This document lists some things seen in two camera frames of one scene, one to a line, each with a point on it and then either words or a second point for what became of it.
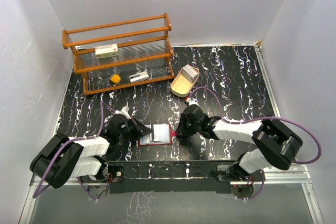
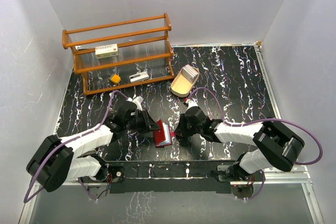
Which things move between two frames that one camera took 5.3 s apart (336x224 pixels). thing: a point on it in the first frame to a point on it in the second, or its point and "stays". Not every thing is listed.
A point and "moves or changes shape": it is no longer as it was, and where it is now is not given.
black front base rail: (173, 176) stays
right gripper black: (181, 130) stays
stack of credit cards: (190, 73) stays
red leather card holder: (163, 135) moves or changes shape
